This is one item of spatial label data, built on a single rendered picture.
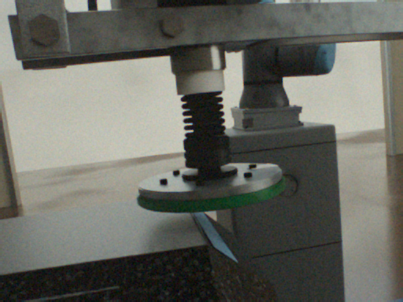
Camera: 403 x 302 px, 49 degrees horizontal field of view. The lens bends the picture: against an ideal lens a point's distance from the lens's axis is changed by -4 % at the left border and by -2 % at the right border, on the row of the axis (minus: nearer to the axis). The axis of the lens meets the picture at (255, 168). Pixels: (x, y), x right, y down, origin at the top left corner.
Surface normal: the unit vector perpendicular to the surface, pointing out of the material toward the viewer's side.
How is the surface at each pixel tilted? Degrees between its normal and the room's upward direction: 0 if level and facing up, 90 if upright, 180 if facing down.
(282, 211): 90
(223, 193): 90
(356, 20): 90
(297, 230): 90
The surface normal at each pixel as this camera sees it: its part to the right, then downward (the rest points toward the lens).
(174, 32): 0.42, 0.11
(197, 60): 0.14, 0.15
